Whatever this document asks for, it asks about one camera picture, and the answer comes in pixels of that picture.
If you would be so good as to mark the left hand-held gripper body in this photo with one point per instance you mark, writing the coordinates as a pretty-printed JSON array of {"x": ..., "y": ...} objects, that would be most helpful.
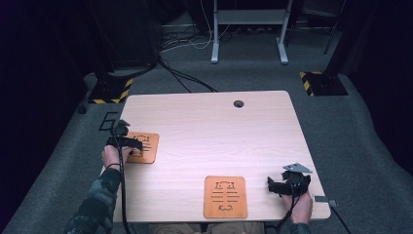
[{"x": 118, "y": 138}]

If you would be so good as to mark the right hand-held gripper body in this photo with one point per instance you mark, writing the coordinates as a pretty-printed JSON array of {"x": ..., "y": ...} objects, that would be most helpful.
[{"x": 297, "y": 183}]

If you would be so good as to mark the orange wooden cutout coaster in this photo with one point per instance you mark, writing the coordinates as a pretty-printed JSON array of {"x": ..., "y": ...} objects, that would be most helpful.
[
  {"x": 225, "y": 211},
  {"x": 152, "y": 143}
]

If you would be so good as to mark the person's left hand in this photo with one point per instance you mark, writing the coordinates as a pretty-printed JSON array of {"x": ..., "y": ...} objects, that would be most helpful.
[{"x": 112, "y": 156}]

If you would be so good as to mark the person's right hand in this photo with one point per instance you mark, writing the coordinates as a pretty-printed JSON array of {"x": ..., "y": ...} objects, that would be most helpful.
[{"x": 302, "y": 209}]

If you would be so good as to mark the black wristband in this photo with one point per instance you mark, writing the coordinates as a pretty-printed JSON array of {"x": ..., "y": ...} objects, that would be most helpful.
[{"x": 113, "y": 165}]

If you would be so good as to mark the grey plug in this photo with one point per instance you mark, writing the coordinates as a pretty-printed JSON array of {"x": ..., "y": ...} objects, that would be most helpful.
[{"x": 321, "y": 199}]

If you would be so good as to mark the small black round object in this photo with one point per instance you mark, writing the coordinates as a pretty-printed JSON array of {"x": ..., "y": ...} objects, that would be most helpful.
[{"x": 82, "y": 109}]

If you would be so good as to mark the person's left leg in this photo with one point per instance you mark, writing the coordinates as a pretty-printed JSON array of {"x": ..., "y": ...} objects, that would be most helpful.
[{"x": 175, "y": 228}]

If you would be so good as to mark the black equipment cabinet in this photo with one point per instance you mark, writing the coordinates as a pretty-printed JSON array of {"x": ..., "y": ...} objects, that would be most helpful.
[{"x": 133, "y": 32}]

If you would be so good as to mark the black base plate hazard tape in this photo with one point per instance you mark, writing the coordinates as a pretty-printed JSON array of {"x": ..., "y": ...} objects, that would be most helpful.
[
  {"x": 324, "y": 84},
  {"x": 108, "y": 89}
]

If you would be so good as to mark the black stand post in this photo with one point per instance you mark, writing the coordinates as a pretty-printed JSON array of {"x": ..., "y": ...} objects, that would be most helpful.
[{"x": 341, "y": 35}]

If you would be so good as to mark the white metal desk frame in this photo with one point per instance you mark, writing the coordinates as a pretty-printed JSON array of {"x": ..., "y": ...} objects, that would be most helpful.
[{"x": 250, "y": 16}]

